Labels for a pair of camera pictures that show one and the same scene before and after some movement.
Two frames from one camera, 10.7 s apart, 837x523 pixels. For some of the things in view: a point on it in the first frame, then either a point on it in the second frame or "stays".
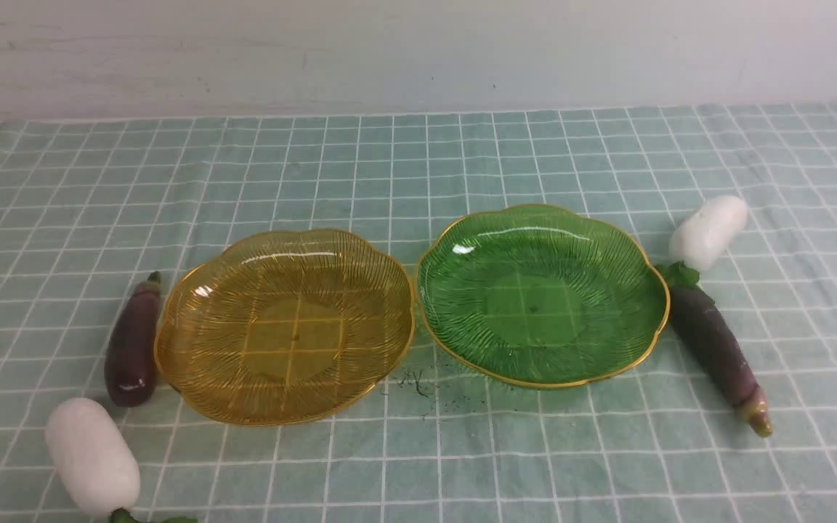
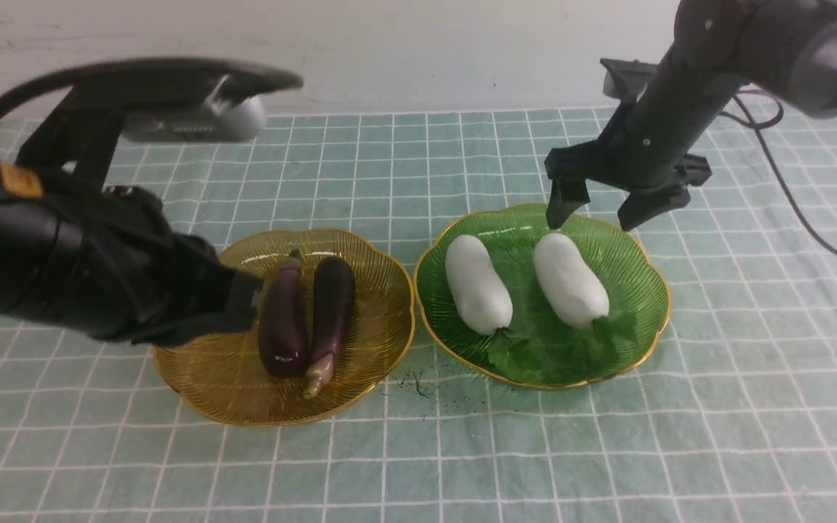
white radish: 94,460 -> 484,301
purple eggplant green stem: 713,341 -> 334,301
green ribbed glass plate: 540,296 stays
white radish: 706,234 -> 573,290
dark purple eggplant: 131,369 -> 284,338
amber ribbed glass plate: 284,327 stays
